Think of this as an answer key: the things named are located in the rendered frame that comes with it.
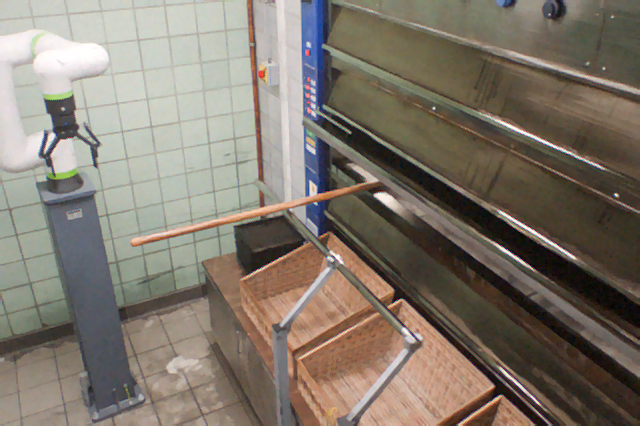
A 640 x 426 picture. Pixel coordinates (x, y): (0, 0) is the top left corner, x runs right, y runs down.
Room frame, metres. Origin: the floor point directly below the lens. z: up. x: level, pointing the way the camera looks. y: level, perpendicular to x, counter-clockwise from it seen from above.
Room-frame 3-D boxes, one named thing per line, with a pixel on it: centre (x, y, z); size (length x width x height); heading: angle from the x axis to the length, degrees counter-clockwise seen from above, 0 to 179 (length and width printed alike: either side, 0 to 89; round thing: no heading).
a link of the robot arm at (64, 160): (2.33, 1.09, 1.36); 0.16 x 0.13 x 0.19; 135
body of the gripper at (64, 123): (1.91, 0.84, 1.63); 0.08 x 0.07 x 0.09; 120
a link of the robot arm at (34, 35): (2.28, 1.03, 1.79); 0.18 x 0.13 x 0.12; 45
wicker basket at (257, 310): (2.18, 0.04, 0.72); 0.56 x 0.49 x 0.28; 28
